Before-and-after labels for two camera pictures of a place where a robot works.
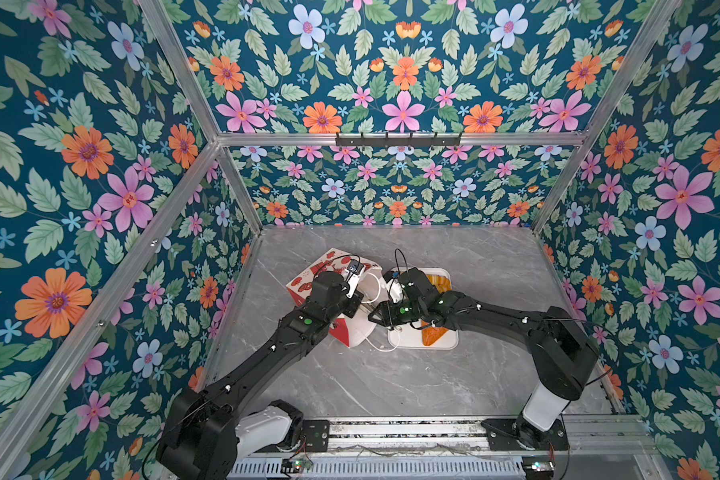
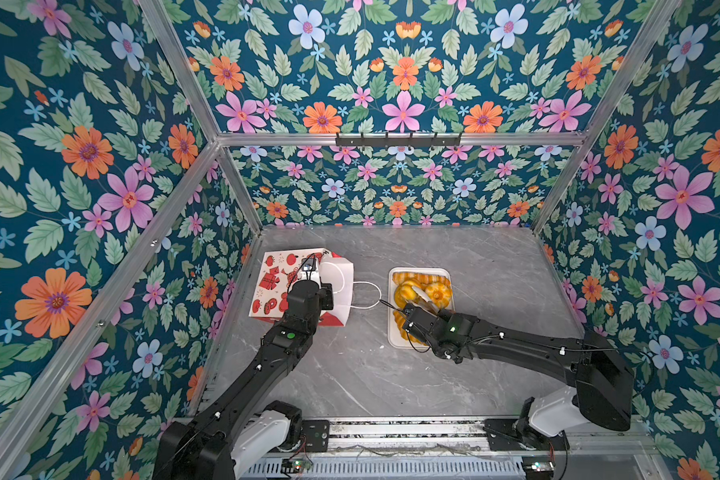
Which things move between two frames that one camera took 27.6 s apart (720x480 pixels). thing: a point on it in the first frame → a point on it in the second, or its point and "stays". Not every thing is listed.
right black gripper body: x=395 y=314 → x=443 y=317
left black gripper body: x=345 y=304 → x=323 y=301
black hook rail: x=398 y=141 stays
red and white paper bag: x=365 y=283 → x=281 y=268
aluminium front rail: x=464 y=437 stays
